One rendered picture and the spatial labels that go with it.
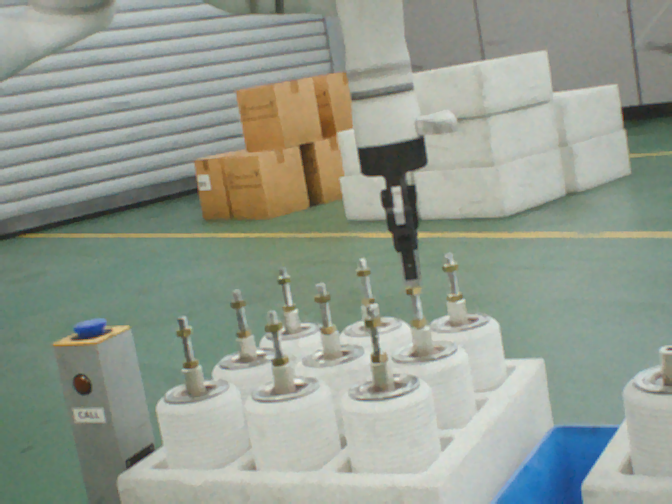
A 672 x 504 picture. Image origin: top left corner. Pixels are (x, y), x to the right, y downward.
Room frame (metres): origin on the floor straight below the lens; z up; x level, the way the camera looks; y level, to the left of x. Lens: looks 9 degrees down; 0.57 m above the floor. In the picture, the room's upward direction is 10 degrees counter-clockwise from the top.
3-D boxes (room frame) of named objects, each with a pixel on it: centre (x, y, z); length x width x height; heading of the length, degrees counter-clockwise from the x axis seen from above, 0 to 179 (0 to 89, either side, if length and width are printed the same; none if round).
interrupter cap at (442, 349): (1.13, -0.08, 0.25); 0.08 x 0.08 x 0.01
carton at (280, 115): (4.98, 0.16, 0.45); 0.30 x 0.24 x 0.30; 42
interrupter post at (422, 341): (1.13, -0.08, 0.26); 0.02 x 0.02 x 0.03
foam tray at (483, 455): (1.19, 0.03, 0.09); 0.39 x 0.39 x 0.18; 62
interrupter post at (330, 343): (1.19, 0.03, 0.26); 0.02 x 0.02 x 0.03
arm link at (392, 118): (1.13, -0.10, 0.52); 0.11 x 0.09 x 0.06; 83
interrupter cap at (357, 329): (1.29, -0.03, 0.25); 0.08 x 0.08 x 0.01
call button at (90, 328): (1.26, 0.32, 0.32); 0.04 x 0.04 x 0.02
